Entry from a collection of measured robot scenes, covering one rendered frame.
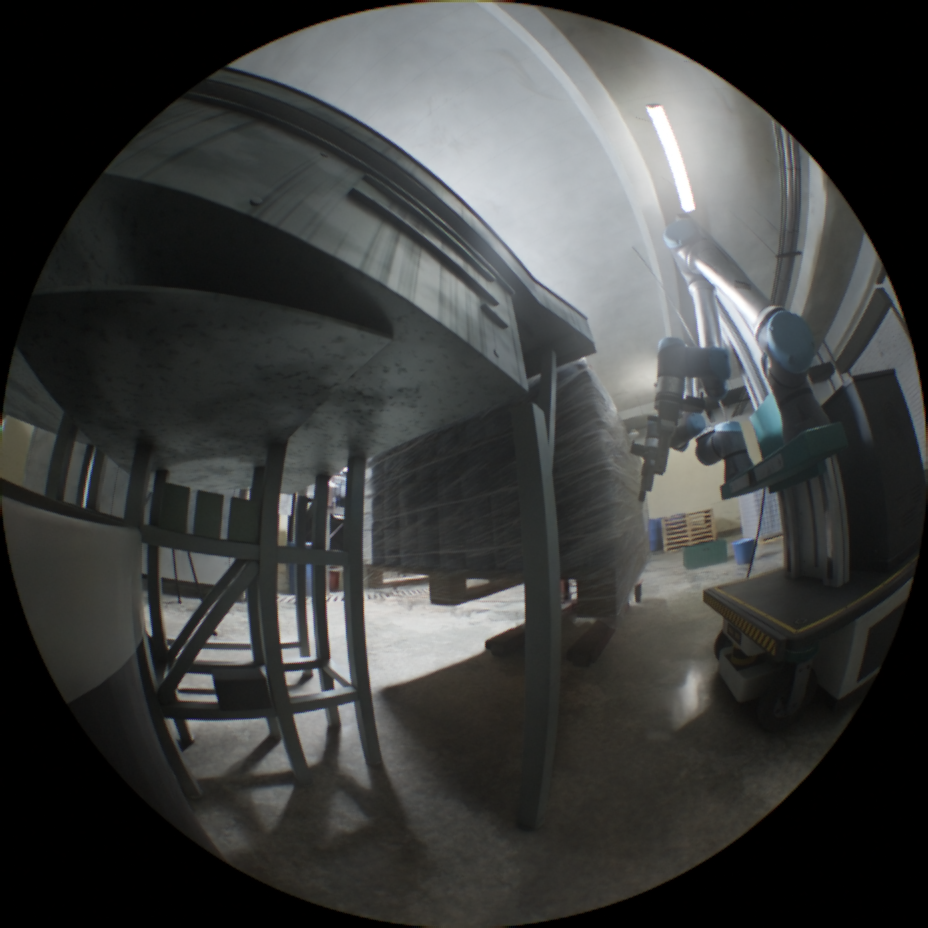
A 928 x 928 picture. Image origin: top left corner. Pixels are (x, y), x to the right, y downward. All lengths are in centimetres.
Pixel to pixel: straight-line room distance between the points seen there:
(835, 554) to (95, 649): 115
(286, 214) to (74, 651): 30
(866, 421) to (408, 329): 109
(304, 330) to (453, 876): 79
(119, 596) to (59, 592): 6
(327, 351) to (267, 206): 16
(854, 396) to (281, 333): 119
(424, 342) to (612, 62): 456
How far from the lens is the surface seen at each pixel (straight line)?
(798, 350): 70
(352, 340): 29
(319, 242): 26
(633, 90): 474
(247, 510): 58
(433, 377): 37
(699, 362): 72
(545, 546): 39
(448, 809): 75
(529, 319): 66
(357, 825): 74
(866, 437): 105
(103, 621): 19
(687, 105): 516
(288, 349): 30
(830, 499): 100
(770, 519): 553
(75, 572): 17
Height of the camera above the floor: 60
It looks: 17 degrees up
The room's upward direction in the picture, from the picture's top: 2 degrees counter-clockwise
